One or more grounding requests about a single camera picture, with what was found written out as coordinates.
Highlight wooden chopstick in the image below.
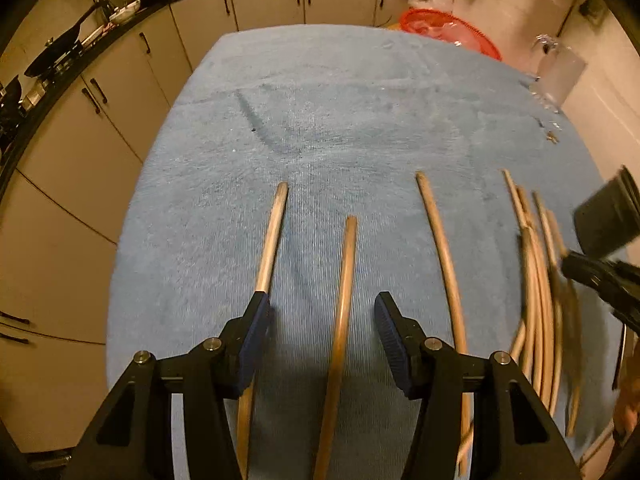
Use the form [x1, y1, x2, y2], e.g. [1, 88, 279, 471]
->
[312, 216, 358, 480]
[455, 226, 537, 466]
[502, 169, 544, 393]
[236, 181, 288, 479]
[546, 210, 582, 437]
[516, 185, 554, 410]
[416, 171, 473, 477]
[533, 191, 563, 416]

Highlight black chopstick holder cup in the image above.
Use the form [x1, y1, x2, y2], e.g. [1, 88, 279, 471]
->
[573, 166, 640, 259]

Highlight lower kitchen cabinets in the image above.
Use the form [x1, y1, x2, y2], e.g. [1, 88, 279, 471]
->
[1, 0, 442, 453]

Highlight small metal bits on towel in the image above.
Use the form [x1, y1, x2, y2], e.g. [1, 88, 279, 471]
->
[537, 118, 562, 145]

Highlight blue towel table cover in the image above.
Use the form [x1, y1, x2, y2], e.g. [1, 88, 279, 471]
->
[106, 25, 603, 479]

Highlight red plastic basin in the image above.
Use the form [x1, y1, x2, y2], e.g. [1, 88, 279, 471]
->
[399, 9, 502, 62]

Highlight black frying pan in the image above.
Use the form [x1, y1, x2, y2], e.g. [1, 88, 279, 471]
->
[24, 0, 102, 78]

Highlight white bowl on counter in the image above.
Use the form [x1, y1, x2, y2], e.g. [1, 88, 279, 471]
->
[110, 0, 141, 25]

